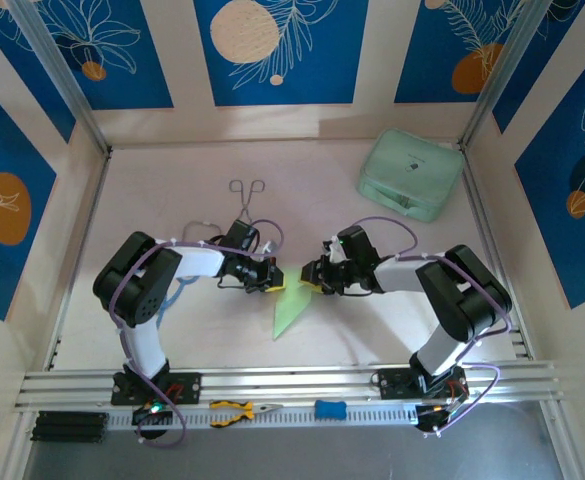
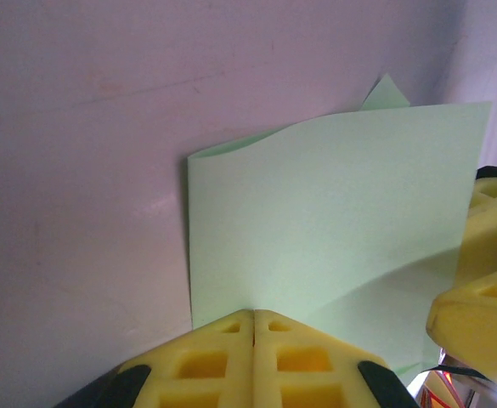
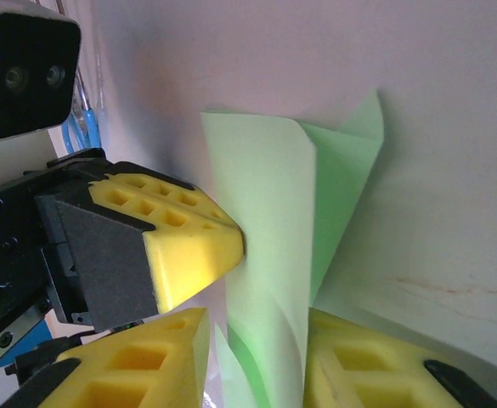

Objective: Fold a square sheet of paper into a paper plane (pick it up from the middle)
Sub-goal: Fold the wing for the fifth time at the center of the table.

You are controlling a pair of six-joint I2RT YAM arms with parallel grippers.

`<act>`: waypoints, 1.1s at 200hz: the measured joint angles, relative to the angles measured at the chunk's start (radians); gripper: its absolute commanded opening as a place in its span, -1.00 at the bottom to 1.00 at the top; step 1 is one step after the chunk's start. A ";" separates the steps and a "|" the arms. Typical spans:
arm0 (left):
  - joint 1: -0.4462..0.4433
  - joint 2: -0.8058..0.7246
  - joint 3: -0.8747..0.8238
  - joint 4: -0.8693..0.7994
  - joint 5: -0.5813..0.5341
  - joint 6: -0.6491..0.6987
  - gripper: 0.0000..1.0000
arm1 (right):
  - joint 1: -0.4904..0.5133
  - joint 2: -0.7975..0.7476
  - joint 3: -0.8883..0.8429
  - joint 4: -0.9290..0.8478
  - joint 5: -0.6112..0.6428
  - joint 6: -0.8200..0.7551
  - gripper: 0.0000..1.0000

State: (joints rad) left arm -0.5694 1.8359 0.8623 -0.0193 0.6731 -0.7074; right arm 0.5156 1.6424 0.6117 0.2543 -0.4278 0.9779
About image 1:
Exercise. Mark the green paper sheet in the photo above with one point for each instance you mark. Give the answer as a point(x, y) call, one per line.
point(289, 307)

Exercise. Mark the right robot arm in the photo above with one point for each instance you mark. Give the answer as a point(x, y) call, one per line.
point(467, 305)

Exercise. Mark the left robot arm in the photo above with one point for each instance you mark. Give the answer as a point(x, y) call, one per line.
point(137, 300)

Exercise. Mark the metal tongs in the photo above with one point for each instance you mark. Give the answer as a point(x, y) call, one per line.
point(247, 197)

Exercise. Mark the mint green zip pouch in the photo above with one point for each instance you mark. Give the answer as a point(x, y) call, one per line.
point(407, 165)

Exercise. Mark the grey metal panel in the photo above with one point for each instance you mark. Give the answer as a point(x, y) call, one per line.
point(292, 455)

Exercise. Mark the black ribbed block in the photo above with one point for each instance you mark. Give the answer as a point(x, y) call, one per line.
point(69, 426)

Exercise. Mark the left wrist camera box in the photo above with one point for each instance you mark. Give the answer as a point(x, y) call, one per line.
point(268, 249)

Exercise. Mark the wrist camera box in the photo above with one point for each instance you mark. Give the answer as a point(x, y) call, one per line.
point(268, 249)
point(334, 251)

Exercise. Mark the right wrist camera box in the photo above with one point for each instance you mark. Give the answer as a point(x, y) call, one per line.
point(334, 251)

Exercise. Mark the aluminium rail frame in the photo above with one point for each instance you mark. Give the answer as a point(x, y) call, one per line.
point(292, 380)

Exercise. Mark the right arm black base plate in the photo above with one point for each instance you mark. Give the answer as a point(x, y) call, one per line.
point(394, 382)

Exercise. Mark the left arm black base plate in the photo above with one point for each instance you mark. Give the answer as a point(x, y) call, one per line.
point(187, 387)

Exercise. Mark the aluminium side rail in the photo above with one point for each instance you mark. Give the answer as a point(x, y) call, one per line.
point(472, 175)
point(95, 200)

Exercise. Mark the aluminium corner post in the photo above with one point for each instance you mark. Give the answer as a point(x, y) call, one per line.
point(62, 75)
point(504, 75)

